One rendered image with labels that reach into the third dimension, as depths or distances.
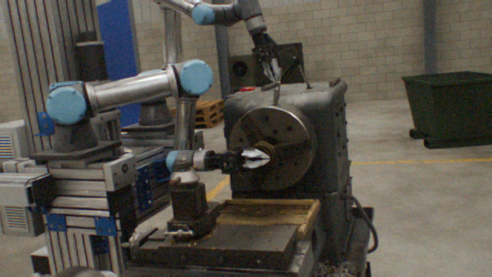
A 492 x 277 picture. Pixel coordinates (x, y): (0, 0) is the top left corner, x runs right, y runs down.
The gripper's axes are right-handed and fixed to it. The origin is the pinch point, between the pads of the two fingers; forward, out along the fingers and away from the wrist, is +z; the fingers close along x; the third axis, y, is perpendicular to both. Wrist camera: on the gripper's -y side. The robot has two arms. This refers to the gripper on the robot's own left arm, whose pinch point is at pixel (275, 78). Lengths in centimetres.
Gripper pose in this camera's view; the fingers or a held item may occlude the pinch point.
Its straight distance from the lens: 189.8
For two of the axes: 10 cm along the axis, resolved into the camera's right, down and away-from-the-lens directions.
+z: 3.3, 9.4, 0.9
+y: -3.1, 2.0, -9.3
